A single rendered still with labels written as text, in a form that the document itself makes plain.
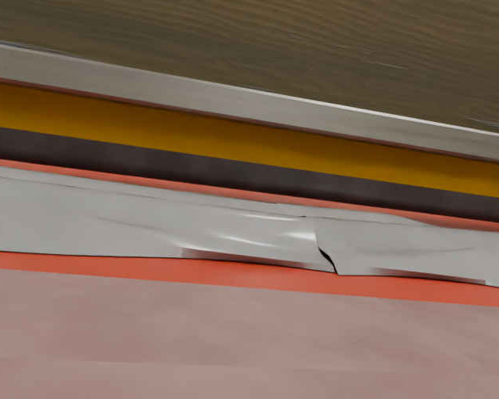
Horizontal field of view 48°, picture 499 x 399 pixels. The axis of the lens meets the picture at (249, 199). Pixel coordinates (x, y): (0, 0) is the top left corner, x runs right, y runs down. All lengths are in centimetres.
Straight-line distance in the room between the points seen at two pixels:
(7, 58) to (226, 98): 6
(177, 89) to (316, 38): 6
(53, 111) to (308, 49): 9
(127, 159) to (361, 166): 9
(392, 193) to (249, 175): 6
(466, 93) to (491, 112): 1
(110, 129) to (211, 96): 4
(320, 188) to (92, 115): 9
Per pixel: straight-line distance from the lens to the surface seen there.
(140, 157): 20
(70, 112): 20
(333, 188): 22
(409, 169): 23
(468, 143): 22
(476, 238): 16
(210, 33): 19
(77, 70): 18
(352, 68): 21
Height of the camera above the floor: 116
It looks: 20 degrees down
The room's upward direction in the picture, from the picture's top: 13 degrees clockwise
